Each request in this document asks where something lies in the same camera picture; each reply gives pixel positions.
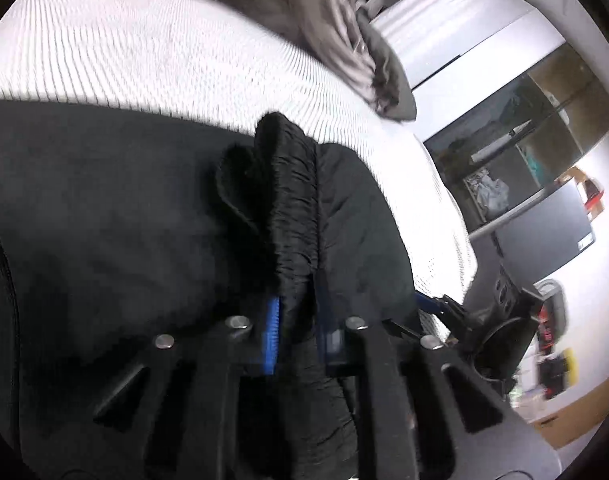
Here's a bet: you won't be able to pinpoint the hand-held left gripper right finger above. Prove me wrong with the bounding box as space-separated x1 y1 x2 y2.
311 270 516 480

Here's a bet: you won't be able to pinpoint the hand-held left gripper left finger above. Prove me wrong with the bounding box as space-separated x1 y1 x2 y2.
84 297 285 480

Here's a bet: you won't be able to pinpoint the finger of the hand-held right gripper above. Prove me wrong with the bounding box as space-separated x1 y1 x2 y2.
383 317 427 341
414 294 465 317

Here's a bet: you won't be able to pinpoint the black pants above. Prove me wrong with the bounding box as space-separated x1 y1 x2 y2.
0 97 425 480

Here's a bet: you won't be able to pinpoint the black monitor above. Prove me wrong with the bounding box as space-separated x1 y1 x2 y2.
494 180 596 281

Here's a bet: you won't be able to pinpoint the light wooden table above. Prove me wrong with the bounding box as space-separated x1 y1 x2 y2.
527 365 609 450

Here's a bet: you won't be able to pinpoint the white cloth bundle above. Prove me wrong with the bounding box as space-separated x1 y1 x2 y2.
464 170 511 222

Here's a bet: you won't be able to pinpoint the dark glass cabinet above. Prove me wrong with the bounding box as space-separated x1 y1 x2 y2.
424 42 609 233

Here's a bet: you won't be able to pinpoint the white curtain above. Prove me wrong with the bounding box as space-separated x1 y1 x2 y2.
374 0 520 91

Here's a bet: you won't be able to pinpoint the grey duvet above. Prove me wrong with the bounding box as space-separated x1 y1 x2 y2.
69 0 417 122

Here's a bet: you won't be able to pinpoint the grey honeycomb mattress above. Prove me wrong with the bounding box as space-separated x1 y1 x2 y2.
0 0 480 341

